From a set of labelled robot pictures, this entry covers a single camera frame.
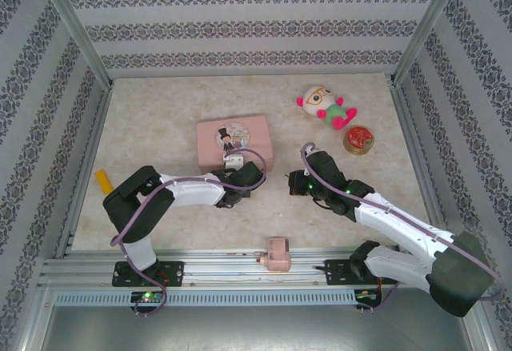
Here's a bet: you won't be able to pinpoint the pink wedding print tin box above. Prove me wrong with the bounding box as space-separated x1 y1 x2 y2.
195 114 276 170

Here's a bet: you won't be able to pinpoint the round red and gold tin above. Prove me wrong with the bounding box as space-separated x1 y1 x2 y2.
342 126 376 155

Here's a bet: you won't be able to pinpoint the white plush toy with glasses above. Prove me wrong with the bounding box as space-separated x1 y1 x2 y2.
295 84 359 131

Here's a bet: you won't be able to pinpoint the yellow rectangular block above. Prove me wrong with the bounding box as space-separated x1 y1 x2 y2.
94 169 114 196

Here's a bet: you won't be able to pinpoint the circuit board with green light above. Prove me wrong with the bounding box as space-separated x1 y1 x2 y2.
131 291 163 304

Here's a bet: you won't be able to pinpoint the grey sheet metal panel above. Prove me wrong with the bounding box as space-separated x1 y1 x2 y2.
39 305 481 351

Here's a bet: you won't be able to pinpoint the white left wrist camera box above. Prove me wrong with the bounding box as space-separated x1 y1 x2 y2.
222 154 246 172

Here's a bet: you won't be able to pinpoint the pink toy camera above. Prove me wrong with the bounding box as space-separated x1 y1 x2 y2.
255 236 292 272

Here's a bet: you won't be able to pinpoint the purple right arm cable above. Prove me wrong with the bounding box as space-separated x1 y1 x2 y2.
300 142 506 316

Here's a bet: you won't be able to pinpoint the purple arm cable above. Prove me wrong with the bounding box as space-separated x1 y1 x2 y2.
110 147 269 319
300 142 506 316

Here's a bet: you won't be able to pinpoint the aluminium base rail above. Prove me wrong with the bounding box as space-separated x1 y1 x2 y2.
38 246 469 289

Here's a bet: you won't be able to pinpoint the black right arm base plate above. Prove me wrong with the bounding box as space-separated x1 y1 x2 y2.
324 258 397 287

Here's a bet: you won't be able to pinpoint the aluminium side rail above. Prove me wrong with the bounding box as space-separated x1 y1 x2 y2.
390 78 457 256
54 78 115 258

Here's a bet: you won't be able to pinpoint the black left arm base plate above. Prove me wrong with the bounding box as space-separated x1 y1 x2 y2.
111 261 184 288

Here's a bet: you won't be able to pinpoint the grey slotted cable duct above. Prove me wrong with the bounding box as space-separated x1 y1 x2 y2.
54 289 357 306

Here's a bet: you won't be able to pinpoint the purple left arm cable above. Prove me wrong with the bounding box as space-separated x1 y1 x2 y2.
110 147 269 319

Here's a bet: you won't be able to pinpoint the aluminium corner post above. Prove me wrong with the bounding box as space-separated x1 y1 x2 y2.
391 0 470 86
30 0 115 88

